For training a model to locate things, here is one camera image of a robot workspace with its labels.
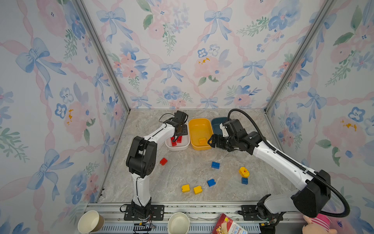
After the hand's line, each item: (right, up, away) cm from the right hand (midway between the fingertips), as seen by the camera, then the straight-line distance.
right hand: (213, 142), depth 79 cm
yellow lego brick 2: (-15, -26, +1) cm, 30 cm away
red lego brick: (-20, -1, +21) cm, 29 cm away
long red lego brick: (-23, -2, +19) cm, 30 cm away
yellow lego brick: (-4, -2, +21) cm, 21 cm away
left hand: (-17, +6, +18) cm, 26 cm away
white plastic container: (-19, -5, +16) cm, 25 cm away
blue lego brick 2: (0, -24, +5) cm, 24 cm away
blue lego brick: (+3, -15, +10) cm, 19 cm away
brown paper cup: (-62, -38, -8) cm, 73 cm away
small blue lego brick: (+19, -23, +4) cm, 30 cm away
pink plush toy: (+46, -36, -13) cm, 60 cm away
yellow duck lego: (+19, -19, +6) cm, 27 cm away
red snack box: (+4, -37, -12) cm, 39 cm away
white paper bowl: (-18, -39, -8) cm, 44 cm away
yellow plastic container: (-4, +5, +30) cm, 30 cm away
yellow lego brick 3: (-8, -27, 0) cm, 28 cm away
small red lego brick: (-30, -14, +13) cm, 35 cm away
